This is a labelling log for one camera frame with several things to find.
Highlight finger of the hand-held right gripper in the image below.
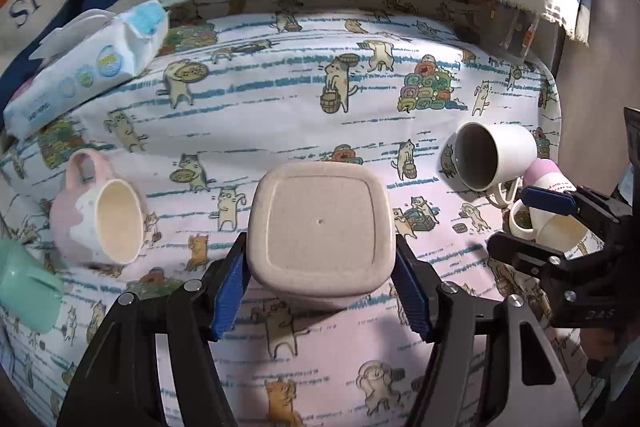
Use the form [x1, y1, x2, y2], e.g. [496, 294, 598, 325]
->
[487, 231, 612, 289]
[521, 185, 626, 233]

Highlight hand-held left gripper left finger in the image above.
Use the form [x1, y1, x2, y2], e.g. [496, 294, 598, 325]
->
[56, 232, 249, 427]

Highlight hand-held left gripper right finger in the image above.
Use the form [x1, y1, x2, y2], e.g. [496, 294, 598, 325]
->
[391, 234, 583, 427]

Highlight pink and white cup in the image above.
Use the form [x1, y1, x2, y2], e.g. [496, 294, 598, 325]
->
[509, 158, 603, 258]

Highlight beige square cup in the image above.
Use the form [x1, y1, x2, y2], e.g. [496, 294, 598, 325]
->
[248, 162, 398, 312]

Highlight mint green cup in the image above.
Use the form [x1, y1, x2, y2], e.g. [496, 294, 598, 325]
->
[0, 239, 66, 334]

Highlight pink and white speckled mug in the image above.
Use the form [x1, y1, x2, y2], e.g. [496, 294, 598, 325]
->
[49, 149, 149, 269]

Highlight cat printed blanket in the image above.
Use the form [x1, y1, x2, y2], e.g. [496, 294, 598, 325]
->
[0, 0, 587, 427]

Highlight wet wipes pack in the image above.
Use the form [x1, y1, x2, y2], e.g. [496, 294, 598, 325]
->
[2, 0, 171, 140]

